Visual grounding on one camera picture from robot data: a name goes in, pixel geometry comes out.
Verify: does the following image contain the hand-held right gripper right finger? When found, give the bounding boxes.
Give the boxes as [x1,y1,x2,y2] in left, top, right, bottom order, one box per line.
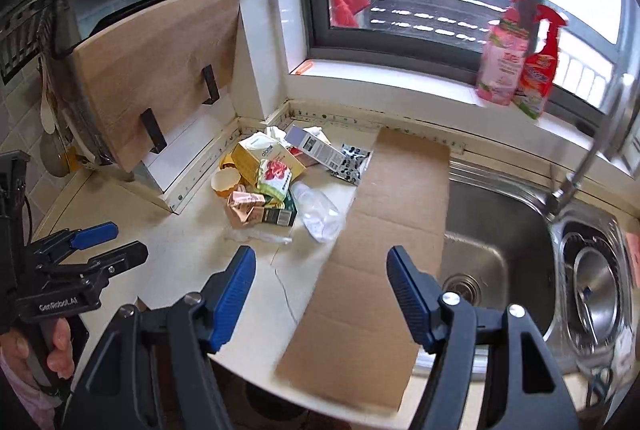
[386,246,581,430]

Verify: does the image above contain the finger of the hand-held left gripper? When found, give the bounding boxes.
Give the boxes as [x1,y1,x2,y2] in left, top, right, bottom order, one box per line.
[31,222,119,268]
[35,241,149,298]

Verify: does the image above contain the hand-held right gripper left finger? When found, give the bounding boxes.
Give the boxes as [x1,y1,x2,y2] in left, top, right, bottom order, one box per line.
[60,246,258,430]

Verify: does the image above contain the purple and white box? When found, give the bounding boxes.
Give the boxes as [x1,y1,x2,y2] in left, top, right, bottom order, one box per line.
[284,126,346,171]

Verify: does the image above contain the person's left forearm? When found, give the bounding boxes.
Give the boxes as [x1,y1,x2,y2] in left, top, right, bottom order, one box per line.
[0,357,68,430]

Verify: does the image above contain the person's left hand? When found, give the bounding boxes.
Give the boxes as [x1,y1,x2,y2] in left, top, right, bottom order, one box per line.
[0,317,77,381]

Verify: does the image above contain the rose gold foil packet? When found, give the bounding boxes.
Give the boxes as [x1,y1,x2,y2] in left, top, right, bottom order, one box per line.
[227,190,266,228]

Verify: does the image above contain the dark green small box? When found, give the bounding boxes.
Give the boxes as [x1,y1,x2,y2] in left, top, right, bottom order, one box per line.
[260,202,298,227]

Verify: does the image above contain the grey hanging ladle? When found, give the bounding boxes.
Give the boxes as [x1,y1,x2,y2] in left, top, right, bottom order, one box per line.
[39,132,70,178]

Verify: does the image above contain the brown cardboard sheet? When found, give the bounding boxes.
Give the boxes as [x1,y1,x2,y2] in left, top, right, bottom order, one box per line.
[274,127,452,413]

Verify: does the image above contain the white cutting board stand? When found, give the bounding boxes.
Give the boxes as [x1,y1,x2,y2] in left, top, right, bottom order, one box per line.
[120,64,251,215]

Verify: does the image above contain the torn orange paper cup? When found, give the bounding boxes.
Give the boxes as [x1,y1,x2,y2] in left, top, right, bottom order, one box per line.
[211,166,245,201]

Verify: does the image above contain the stainless steel sink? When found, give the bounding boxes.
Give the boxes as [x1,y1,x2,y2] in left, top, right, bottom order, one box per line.
[415,160,640,381]

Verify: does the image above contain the clear plastic bottle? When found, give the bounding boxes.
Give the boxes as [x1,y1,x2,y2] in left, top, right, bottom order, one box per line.
[290,180,347,243]

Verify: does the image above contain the green red snack packet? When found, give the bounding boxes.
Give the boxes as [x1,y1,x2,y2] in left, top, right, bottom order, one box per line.
[256,159,293,203]

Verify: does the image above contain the white hanging spoon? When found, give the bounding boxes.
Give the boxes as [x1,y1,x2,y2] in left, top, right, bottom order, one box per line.
[39,60,60,135]

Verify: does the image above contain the yellow cardboard box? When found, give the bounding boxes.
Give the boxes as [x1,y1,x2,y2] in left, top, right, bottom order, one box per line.
[231,132,307,188]

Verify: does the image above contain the silver blister pack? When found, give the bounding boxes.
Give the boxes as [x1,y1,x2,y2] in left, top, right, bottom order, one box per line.
[330,142,372,185]

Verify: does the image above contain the steel drain basket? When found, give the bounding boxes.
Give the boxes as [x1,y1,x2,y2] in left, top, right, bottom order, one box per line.
[557,220,633,361]

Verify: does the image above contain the wooden cutting board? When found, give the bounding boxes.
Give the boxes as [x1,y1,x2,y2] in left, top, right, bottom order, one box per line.
[72,0,242,173]

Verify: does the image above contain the steel bowl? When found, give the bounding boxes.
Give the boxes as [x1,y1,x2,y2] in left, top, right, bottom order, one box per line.
[572,245,621,336]

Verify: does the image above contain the chrome kitchen faucet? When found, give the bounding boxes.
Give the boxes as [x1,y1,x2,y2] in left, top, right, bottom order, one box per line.
[517,0,640,223]

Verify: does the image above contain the pink detergent bottle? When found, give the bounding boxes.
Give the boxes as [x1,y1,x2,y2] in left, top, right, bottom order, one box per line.
[475,0,532,106]

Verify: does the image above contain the red spray bottle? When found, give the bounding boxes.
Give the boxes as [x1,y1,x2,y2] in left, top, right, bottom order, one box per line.
[512,4,570,121]

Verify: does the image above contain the black wire dish rack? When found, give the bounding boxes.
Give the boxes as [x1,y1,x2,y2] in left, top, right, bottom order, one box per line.
[0,0,66,85]

